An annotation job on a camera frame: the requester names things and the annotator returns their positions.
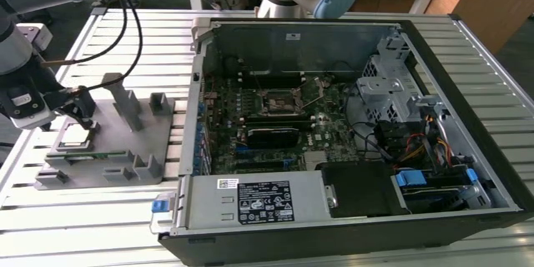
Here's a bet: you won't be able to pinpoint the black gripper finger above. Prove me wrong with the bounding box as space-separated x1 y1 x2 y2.
68 111 100 131

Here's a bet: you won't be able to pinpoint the silver CPU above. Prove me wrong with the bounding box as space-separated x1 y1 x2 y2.
57 123 93 149

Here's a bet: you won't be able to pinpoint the metal socket cover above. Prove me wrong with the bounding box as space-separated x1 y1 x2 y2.
298 76 331 108

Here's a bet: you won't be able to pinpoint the CPU socket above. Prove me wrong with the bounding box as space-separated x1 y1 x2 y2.
258 88 304 116

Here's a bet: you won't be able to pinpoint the green RAM stick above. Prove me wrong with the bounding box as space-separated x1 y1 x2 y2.
61 151 127 161

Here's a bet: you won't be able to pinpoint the grey plastic parts rack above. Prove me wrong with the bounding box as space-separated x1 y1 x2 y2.
32 72 176 191

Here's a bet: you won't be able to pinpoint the silver power supply black label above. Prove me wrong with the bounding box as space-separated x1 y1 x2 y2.
174 171 338 230

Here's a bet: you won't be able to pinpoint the black expansion slot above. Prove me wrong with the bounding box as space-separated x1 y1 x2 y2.
235 159 292 174

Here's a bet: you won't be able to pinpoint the black graphics card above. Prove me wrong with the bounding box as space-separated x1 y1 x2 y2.
244 125 302 151

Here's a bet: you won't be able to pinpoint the silver chipset heatsink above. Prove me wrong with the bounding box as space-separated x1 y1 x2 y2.
303 151 328 171

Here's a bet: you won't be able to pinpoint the green motherboard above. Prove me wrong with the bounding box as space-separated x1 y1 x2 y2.
202 74 360 176

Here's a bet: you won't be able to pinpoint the black PC case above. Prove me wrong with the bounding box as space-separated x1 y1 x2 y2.
148 13 534 267

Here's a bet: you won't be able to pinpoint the black plastic air shroud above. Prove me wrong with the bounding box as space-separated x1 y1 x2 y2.
315 160 411 219

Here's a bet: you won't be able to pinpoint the silver drive cage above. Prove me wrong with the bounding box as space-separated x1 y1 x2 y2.
356 37 425 124

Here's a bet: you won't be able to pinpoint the hard disk in blue carrier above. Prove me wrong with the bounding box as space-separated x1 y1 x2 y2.
392 168 479 213

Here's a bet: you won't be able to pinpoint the silver disk bay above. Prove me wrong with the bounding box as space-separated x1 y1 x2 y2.
391 163 495 215

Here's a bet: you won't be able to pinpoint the wooden cabinet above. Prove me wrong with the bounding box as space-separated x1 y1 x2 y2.
426 0 534 55

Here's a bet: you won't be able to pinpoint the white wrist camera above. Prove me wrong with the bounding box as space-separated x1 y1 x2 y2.
7 88 56 129

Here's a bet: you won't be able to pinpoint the black cable brass plug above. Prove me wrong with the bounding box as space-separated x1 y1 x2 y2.
40 0 146 91

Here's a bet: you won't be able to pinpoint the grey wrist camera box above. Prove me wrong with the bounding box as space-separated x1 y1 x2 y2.
15 23 55 53

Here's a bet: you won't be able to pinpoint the yellow red power wires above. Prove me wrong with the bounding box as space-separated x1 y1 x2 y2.
394 115 454 168

